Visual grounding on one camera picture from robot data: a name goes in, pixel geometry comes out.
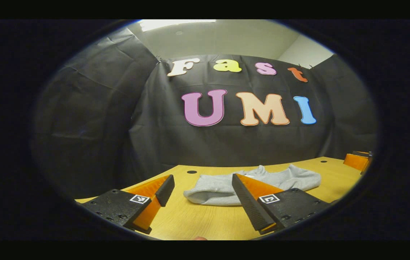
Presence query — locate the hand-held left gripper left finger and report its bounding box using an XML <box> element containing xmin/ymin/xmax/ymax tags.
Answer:
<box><xmin>77</xmin><ymin>174</ymin><xmax>175</xmax><ymax>234</ymax></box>

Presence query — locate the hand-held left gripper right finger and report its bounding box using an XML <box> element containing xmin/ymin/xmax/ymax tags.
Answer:
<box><xmin>232</xmin><ymin>173</ymin><xmax>330</xmax><ymax>235</ymax></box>

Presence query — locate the grey sweatshirt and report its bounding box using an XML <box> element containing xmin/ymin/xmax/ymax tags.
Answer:
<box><xmin>183</xmin><ymin>164</ymin><xmax>322</xmax><ymax>206</ymax></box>

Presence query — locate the black backdrop cloth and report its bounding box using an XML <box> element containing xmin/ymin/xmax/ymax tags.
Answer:
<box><xmin>33</xmin><ymin>28</ymin><xmax>378</xmax><ymax>199</ymax></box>

